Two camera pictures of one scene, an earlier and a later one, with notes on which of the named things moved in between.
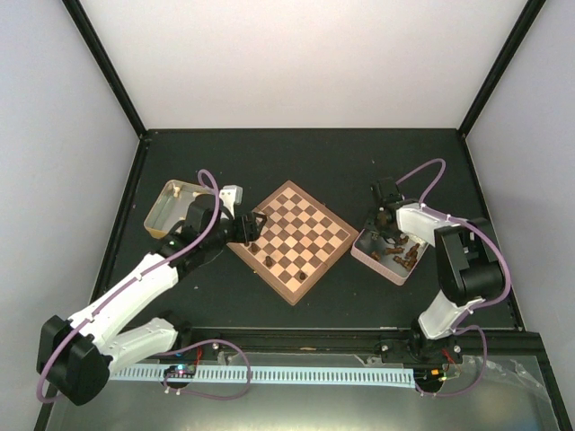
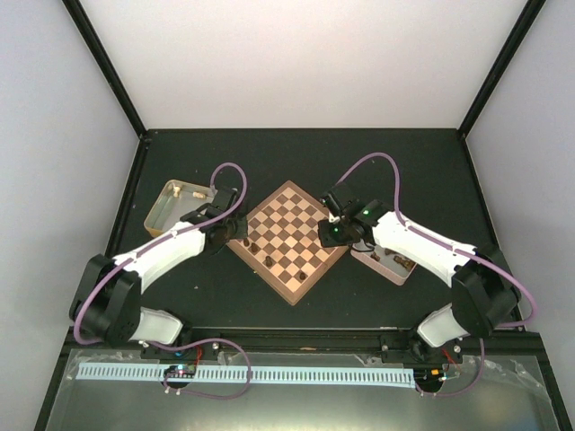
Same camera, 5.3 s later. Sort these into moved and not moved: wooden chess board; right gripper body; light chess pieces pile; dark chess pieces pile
Moved: right gripper body
Not moved: dark chess pieces pile; light chess pieces pile; wooden chess board
